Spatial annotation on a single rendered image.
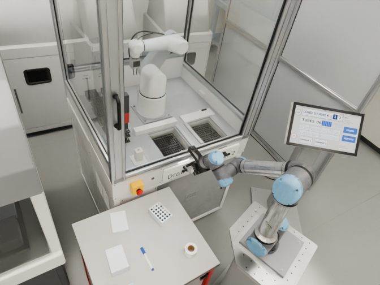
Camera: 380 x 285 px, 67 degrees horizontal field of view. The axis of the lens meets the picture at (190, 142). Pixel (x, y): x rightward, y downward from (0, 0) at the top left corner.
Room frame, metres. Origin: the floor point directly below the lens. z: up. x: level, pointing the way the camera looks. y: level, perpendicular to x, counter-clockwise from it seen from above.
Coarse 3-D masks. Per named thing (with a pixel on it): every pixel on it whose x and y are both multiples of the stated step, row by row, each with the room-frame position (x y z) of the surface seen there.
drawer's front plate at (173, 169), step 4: (192, 160) 1.31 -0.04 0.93; (180, 164) 1.25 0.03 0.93; (184, 164) 1.26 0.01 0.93; (168, 168) 1.20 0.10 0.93; (172, 168) 1.21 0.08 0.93; (176, 168) 1.22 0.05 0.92; (180, 168) 1.24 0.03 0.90; (164, 172) 1.17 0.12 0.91; (168, 172) 1.19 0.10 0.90; (172, 172) 1.21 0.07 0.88; (176, 172) 1.23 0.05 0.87; (180, 172) 1.25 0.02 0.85; (184, 172) 1.27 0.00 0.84; (188, 172) 1.29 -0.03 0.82; (164, 176) 1.17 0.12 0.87; (172, 176) 1.21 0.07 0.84; (176, 176) 1.23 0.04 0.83; (164, 180) 1.17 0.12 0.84; (168, 180) 1.19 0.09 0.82
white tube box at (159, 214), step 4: (156, 204) 1.01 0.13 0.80; (160, 204) 1.02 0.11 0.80; (152, 208) 0.98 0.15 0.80; (156, 208) 0.99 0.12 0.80; (160, 208) 0.99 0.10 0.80; (164, 208) 1.00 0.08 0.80; (148, 212) 0.97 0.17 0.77; (152, 212) 0.95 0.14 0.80; (156, 212) 0.96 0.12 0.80; (160, 212) 0.96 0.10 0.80; (164, 212) 0.97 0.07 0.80; (152, 216) 0.95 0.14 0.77; (156, 216) 0.93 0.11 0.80; (160, 216) 0.94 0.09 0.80; (164, 216) 0.94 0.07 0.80; (168, 216) 0.95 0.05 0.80; (156, 220) 0.92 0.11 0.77; (160, 220) 0.91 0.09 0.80; (164, 220) 0.92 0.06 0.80; (168, 220) 0.93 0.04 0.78; (160, 224) 0.90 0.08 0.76
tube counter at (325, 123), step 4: (320, 120) 1.74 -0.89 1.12; (324, 120) 1.74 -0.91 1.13; (316, 124) 1.72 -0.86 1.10; (320, 124) 1.72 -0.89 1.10; (324, 124) 1.73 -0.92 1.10; (328, 124) 1.73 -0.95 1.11; (332, 124) 1.73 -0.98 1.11; (336, 124) 1.74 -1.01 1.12; (340, 124) 1.74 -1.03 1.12; (336, 128) 1.72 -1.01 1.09; (340, 128) 1.72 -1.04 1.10
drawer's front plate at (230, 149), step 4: (236, 144) 1.54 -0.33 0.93; (224, 148) 1.48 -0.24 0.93; (228, 148) 1.48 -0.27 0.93; (232, 148) 1.51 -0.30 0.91; (236, 148) 1.54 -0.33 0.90; (228, 152) 1.49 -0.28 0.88; (232, 152) 1.52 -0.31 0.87; (236, 152) 1.55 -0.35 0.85; (228, 156) 1.50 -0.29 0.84; (232, 156) 1.53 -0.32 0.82
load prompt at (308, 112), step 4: (304, 108) 1.78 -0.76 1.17; (304, 112) 1.76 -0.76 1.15; (308, 112) 1.77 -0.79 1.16; (312, 112) 1.77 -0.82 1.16; (316, 112) 1.77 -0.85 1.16; (320, 112) 1.78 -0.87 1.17; (324, 112) 1.78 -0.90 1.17; (328, 112) 1.79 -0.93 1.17; (316, 116) 1.75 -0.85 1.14; (320, 116) 1.76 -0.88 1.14; (324, 116) 1.76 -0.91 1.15; (328, 116) 1.77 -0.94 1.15; (332, 116) 1.77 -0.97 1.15; (336, 116) 1.77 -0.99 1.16; (340, 116) 1.78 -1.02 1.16; (336, 120) 1.76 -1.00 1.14; (340, 120) 1.76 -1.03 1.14
